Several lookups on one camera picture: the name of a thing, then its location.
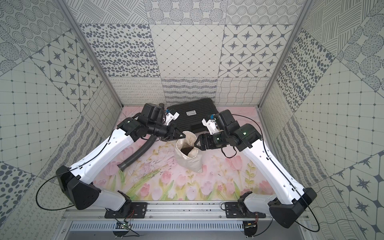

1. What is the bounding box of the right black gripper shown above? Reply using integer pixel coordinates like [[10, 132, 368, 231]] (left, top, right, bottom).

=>
[[193, 130, 229, 151]]

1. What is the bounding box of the white cloth soil bag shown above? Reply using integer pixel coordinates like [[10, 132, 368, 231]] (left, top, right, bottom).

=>
[[175, 131, 203, 173]]

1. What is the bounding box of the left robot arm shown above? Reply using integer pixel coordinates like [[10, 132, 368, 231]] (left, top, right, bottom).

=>
[[56, 104, 185, 211]]

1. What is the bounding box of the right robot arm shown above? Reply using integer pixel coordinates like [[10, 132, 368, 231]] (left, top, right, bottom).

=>
[[194, 110, 317, 229]]

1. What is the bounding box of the black plastic tool case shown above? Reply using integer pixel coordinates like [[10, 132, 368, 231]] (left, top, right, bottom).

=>
[[167, 98, 218, 134]]

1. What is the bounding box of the floral pink table mat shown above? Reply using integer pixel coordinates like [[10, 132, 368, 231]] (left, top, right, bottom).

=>
[[94, 137, 274, 201]]

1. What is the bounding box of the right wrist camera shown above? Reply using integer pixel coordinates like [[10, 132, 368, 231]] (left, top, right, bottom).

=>
[[202, 114, 219, 135]]

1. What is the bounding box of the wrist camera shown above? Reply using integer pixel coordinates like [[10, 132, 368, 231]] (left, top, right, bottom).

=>
[[202, 114, 219, 135], [165, 109, 180, 126]]

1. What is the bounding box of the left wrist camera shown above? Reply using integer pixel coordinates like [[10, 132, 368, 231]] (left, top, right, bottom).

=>
[[165, 109, 180, 126]]

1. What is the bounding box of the black corrugated hose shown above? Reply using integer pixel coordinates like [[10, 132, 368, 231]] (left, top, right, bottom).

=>
[[117, 103, 166, 172]]

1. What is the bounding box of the aluminium mounting rail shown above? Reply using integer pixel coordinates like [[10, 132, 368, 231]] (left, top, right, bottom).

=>
[[61, 199, 310, 223]]

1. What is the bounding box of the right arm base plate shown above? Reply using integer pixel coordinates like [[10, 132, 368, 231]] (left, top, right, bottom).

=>
[[220, 202, 267, 219]]

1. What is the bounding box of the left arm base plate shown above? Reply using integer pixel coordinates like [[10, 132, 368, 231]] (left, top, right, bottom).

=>
[[105, 202, 148, 219]]

